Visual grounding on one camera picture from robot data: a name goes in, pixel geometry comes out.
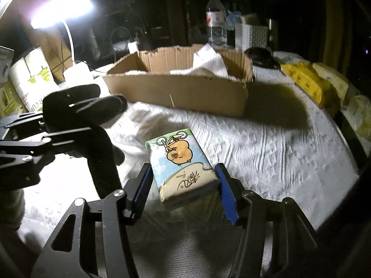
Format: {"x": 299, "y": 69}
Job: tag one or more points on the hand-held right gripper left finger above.
{"x": 142, "y": 191}

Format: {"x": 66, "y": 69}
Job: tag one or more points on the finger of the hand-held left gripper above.
{"x": 100, "y": 156}
{"x": 87, "y": 101}

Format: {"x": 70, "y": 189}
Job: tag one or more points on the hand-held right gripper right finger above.
{"x": 229, "y": 197}

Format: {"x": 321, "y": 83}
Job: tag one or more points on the cartoon print tissue pack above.
{"x": 181, "y": 165}

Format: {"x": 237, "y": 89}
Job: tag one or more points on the cardboard box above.
{"x": 179, "y": 92}

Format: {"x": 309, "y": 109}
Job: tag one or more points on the white paper towel sheet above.
{"x": 208, "y": 62}

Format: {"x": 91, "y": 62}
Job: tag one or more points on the person's left forearm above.
{"x": 13, "y": 205}

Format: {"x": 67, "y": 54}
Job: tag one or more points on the brown cardboard carton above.
{"x": 53, "y": 52}

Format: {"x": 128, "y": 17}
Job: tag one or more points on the white printed package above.
{"x": 32, "y": 78}

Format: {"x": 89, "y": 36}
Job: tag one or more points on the white charger plug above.
{"x": 132, "y": 47}

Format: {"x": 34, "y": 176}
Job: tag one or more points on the white desk lamp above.
{"x": 61, "y": 8}

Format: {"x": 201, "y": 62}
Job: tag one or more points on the clear water bottle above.
{"x": 216, "y": 26}

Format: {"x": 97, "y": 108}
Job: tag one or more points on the white wrapped tissue pack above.
{"x": 361, "y": 115}

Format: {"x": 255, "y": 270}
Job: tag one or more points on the pale yellow tissue pack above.
{"x": 333, "y": 78}

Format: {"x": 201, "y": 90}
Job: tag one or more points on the white woven basket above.
{"x": 252, "y": 37}

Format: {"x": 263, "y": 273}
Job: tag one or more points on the pale blue plastic bag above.
{"x": 233, "y": 20}

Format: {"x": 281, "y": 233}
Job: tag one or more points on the steel thermos flask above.
{"x": 271, "y": 33}

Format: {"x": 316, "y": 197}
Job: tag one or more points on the small packet in basket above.
{"x": 249, "y": 19}

